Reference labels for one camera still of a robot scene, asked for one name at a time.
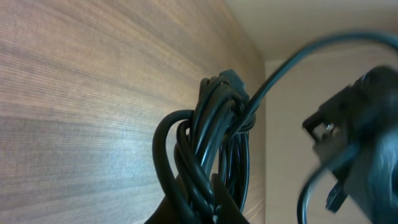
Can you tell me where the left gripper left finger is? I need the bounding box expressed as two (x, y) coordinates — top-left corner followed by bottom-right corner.
(145, 174), (199, 223)

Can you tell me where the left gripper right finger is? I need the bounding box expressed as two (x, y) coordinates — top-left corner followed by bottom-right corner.
(211, 174), (249, 224)

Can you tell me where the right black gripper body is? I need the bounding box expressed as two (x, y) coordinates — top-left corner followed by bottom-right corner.
(302, 83), (373, 185)

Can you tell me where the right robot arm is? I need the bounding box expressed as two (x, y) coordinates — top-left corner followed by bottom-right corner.
(297, 66), (397, 223)

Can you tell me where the right camera black cable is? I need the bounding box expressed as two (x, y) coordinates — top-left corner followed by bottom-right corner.
(248, 30), (398, 224)

